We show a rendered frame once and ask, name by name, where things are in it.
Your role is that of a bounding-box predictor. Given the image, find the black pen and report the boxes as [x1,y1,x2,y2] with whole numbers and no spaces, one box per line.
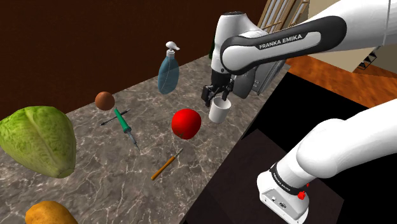
[99,108,132,127]

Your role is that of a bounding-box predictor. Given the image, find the wooden framed window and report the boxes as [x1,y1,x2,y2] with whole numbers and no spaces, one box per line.
[256,0,311,34]

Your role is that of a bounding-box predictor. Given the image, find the green lettuce head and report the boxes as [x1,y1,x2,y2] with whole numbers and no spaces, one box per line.
[0,106,78,179]

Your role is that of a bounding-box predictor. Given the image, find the dark robot stand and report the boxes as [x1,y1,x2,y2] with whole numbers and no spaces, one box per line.
[185,128,345,224]

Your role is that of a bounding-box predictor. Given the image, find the orange handled small knife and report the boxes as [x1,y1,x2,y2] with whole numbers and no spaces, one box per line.
[150,147,185,181]

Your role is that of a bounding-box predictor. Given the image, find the red tomato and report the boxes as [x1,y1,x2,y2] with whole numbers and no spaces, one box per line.
[171,108,202,141]

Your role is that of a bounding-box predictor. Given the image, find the white cup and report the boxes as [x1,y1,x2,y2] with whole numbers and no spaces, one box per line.
[208,95,232,124]

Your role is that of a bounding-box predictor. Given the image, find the yellow-brown potato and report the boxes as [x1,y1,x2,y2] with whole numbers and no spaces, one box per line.
[24,200,80,224]

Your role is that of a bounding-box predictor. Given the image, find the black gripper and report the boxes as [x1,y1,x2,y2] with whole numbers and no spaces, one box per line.
[201,69,235,108]

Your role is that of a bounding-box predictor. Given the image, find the grey metal appliance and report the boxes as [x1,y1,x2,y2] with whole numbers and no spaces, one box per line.
[251,59,287,97]

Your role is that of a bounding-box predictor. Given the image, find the brown ball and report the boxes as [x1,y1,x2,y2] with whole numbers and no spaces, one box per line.
[94,91,116,112]

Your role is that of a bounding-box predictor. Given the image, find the green handled soldering iron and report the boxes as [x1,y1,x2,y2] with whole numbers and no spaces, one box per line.
[113,107,141,152]

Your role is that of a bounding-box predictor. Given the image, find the blue soap dispenser bottle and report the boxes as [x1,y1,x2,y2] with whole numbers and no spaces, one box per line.
[157,41,181,95]

